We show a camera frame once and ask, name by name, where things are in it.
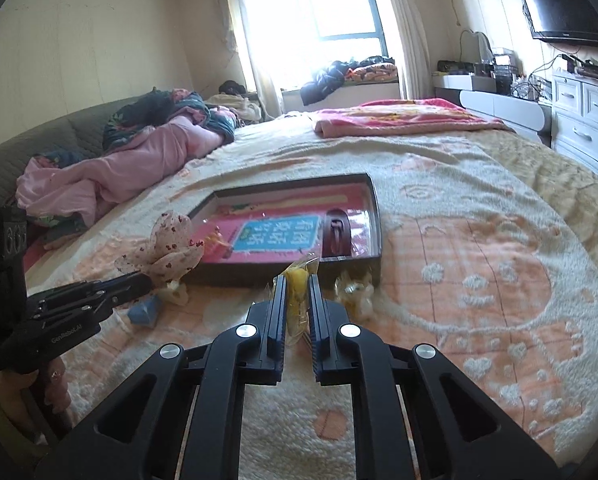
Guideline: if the dark cardboard box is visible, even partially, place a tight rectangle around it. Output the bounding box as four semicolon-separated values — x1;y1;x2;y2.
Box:
186;172;384;288

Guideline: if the grey padded headboard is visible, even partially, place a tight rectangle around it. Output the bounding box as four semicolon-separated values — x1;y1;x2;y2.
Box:
0;97;150;211

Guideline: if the clear plastic bag with accessory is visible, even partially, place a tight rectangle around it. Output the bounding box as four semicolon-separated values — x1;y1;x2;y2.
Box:
334;267;380;318

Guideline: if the dark red headband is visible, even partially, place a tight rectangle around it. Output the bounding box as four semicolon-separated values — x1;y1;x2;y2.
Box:
323;207;352;257

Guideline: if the white desk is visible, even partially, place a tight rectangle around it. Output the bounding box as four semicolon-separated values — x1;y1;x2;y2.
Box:
434;72;552;148

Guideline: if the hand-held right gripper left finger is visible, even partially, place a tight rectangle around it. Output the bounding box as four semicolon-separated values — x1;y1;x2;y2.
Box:
33;274;289;480

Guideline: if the pink pillow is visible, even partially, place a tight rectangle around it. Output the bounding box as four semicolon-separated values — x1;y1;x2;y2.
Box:
16;110;220;231

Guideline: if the colourful cushion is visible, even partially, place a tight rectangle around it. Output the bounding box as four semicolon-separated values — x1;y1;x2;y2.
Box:
351;55;397;83

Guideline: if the cream curtain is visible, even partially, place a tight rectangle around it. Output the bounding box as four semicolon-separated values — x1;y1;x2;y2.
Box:
374;0;432;101
214;0;285;121

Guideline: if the floral fabric hair bow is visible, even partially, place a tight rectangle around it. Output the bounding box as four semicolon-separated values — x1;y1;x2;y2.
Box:
115;210;207;283

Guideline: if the small blue box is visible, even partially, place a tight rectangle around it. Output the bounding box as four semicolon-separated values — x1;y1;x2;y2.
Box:
128;294;162;328

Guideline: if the black set-top box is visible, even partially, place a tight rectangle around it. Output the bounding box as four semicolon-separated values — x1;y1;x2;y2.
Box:
566;57;598;81

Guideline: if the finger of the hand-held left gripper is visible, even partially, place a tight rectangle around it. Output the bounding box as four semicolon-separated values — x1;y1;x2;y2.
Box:
26;280;152;325
74;271;154;295

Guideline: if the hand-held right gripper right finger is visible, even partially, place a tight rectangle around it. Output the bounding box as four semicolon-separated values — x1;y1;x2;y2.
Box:
306;274;562;480

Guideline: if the person's left hand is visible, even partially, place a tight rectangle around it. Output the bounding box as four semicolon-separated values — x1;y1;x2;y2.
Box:
0;355;74;443

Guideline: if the cream hair claw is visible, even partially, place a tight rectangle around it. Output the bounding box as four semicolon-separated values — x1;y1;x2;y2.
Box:
161;280;187;306

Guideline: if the black television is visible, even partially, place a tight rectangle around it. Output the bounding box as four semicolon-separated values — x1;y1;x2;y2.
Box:
515;0;598;48

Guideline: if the yellow accessory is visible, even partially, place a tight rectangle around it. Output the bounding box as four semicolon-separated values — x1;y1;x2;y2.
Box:
271;255;322;346

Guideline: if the orange coil hair tie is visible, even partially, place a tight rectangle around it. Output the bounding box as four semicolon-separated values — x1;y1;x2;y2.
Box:
204;227;231;262

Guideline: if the dark jacket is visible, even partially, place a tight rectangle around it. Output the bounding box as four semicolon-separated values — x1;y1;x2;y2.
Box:
299;60;360;106

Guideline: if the dark teal floral quilt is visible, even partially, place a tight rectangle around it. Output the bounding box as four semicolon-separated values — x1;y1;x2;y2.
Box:
101;87;240;153

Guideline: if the folded pink blanket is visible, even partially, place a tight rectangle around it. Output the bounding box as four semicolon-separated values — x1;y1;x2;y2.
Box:
311;97;515;136

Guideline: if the white window seat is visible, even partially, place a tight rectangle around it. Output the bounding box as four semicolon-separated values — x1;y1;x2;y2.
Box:
281;82;402;113

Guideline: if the pink book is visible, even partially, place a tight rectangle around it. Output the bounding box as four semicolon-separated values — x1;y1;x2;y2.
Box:
199;182;380;263

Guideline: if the cream pillow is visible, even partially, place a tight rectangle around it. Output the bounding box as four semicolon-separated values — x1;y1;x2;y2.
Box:
206;92;262;121

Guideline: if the window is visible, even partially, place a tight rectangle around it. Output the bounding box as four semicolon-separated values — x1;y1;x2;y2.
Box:
244;0;385;41

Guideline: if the white drawer cabinet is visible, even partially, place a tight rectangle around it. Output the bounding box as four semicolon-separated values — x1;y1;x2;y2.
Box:
549;67;598;178

